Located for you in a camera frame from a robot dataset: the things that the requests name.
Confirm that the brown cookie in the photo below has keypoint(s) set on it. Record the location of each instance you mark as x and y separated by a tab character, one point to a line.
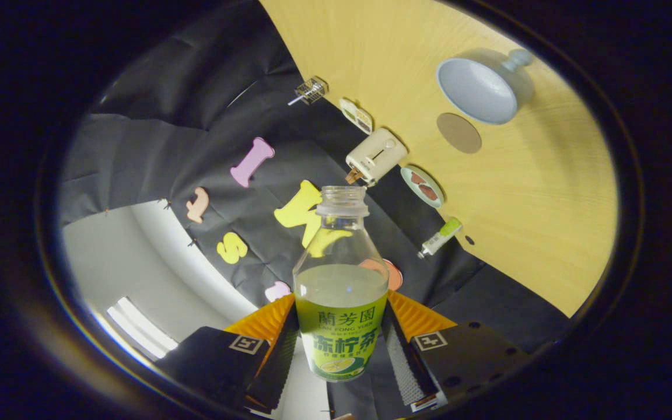
417	178
428	192

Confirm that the white straw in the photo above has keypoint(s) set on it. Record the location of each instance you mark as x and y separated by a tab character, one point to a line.
293	102

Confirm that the black backdrop cloth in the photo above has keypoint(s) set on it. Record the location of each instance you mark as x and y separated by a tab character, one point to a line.
155	157

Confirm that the clear glass tumbler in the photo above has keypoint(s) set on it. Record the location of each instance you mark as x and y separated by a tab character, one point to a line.
312	90

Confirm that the wooden table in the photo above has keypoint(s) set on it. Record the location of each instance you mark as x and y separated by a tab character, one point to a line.
517	204

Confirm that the large ceiling light panel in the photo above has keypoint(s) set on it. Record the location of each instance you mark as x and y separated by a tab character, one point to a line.
140	326

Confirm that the slim white green bottle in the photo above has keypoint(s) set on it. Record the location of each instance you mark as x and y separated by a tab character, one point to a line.
441	236

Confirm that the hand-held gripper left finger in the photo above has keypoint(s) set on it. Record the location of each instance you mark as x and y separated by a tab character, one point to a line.
272	367

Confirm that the green label juice bottle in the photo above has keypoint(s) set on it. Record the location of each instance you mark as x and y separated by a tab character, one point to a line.
340	326

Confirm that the brown toast slice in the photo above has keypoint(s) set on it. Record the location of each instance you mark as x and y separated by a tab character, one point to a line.
354	176

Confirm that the round brown coaster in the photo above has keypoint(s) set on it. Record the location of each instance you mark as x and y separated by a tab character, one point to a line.
459	133

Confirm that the pale grey cup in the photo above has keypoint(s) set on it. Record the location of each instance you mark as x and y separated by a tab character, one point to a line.
476	93

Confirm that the white compartment tray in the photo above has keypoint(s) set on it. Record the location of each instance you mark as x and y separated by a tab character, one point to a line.
356	116

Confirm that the pale green plate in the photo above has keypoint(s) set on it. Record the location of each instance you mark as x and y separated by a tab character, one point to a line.
410	186

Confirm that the cream toaster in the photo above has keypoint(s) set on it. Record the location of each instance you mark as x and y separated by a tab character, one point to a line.
378	154

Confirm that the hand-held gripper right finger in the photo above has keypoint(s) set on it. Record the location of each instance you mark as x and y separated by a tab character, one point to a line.
409	373

